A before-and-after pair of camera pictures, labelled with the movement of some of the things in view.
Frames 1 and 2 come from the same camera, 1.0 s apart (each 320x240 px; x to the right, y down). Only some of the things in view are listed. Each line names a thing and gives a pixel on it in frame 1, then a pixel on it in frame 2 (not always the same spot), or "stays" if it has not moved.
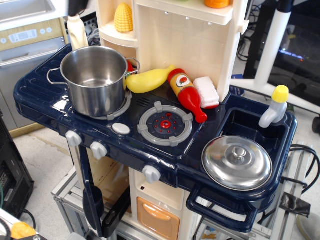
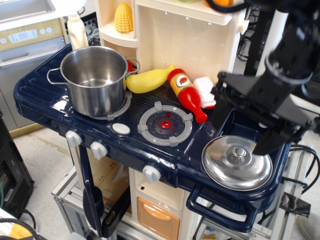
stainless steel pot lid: x=237 y=163 stays
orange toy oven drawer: x=158 y=220 stays
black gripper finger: x=75 y=7 -> x=266 y=97
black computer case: x=16 y=185 stays
